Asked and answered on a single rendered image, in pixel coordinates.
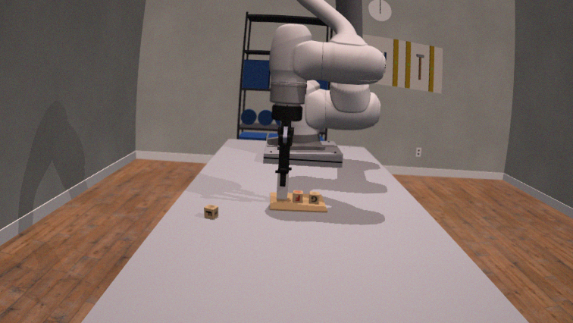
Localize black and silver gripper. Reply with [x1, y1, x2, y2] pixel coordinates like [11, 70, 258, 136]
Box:
[271, 105, 302, 199]

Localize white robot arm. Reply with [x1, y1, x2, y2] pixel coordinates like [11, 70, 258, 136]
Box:
[269, 0, 386, 151]

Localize tan flat mat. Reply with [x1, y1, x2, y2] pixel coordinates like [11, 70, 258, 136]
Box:
[270, 192, 327, 212]

